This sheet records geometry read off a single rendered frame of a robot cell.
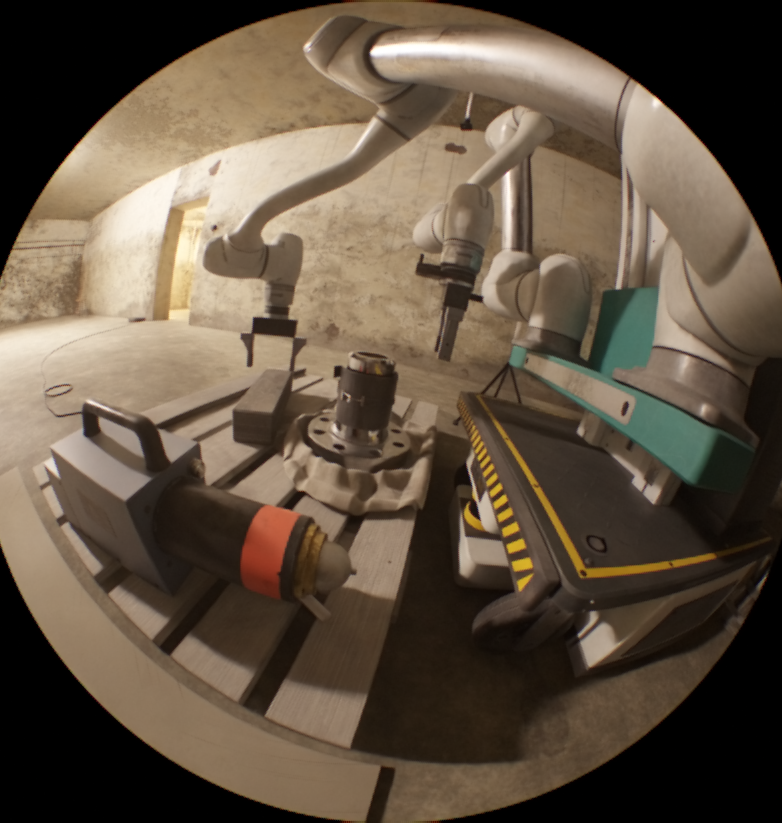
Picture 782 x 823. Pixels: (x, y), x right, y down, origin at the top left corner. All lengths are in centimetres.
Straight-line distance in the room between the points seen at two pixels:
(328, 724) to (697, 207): 50
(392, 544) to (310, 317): 301
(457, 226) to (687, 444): 52
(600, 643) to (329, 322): 320
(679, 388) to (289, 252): 83
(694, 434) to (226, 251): 85
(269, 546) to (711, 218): 41
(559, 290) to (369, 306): 251
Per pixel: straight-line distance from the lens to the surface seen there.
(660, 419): 35
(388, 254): 309
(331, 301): 320
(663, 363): 37
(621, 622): 52
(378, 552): 47
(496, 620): 47
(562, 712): 63
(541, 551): 30
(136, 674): 56
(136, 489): 32
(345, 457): 60
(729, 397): 36
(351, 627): 39
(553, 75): 29
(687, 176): 21
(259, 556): 28
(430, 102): 66
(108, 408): 39
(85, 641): 63
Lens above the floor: 49
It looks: 19 degrees down
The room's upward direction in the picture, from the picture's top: 12 degrees clockwise
